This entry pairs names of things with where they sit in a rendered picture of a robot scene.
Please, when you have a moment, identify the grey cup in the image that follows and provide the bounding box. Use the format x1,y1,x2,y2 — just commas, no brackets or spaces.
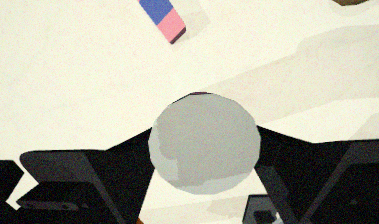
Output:
148,92,261,195

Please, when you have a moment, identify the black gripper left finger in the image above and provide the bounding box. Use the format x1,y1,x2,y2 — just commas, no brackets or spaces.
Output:
19,127,155,224

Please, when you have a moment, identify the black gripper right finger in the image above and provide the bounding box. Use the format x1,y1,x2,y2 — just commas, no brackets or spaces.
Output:
253,125,379,224

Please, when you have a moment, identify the pink and blue eraser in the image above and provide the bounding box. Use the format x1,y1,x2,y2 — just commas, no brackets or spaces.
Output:
137,0,186,45

